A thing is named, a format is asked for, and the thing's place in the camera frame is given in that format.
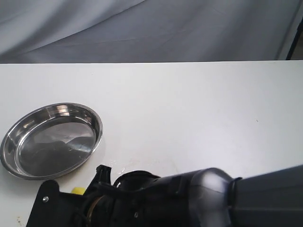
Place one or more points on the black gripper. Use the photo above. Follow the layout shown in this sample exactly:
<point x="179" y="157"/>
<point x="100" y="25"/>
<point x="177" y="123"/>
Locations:
<point x="103" y="200"/>

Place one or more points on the yellow sponge block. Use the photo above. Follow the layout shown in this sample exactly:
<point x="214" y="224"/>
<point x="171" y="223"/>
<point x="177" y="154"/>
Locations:
<point x="78" y="190"/>

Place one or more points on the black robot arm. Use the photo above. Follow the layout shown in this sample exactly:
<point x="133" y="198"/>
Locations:
<point x="202" y="198"/>

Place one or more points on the stainless steel round pan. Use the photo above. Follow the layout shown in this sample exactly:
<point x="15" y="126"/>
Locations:
<point x="51" y="141"/>

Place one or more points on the white backdrop cloth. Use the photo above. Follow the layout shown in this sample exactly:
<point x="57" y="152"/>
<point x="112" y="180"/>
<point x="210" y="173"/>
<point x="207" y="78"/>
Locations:
<point x="119" y="31"/>

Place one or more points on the black stand pole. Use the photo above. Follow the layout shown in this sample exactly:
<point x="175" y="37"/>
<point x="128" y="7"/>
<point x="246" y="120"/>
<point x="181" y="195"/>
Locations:
<point x="295" y="40"/>

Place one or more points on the wrist camera with black bracket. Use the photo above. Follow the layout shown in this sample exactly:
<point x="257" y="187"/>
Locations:
<point x="53" y="208"/>

